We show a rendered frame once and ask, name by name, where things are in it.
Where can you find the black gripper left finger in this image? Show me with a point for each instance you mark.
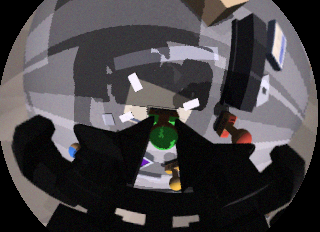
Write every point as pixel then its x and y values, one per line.
pixel 128 145

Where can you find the beige cube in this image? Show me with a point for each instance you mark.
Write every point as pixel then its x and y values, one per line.
pixel 215 10

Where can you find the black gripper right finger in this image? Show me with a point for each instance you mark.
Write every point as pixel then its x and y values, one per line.
pixel 197 155

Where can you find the purple ink pad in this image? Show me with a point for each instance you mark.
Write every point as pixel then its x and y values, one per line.
pixel 148 159

